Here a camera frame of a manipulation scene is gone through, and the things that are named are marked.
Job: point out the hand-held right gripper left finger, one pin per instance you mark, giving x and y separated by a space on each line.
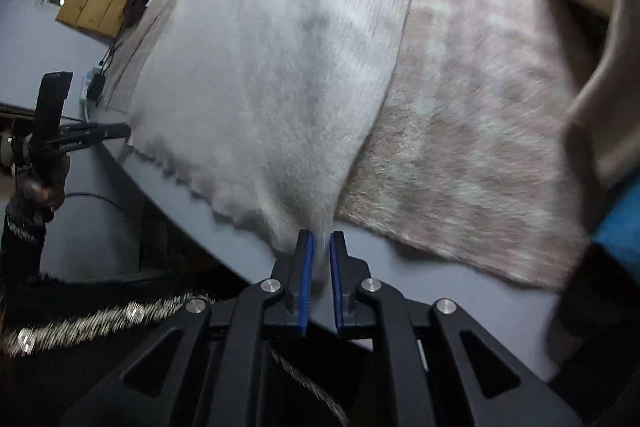
308 279

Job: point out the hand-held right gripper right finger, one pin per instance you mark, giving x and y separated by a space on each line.
336 287

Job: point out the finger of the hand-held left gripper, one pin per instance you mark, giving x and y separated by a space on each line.
116 131

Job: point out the white knit sweater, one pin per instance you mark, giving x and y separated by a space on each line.
260 82

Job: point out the person's left hand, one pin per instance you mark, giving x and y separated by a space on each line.
42 194

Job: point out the black power adapter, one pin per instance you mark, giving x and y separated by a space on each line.
95 87

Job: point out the black garment with silver trim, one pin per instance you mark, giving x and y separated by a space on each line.
100 337

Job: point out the pink plaid blanket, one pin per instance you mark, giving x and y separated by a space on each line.
475 132

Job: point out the blue cloth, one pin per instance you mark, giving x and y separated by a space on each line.
617 227

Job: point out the beige cloth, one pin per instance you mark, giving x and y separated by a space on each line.
595 32

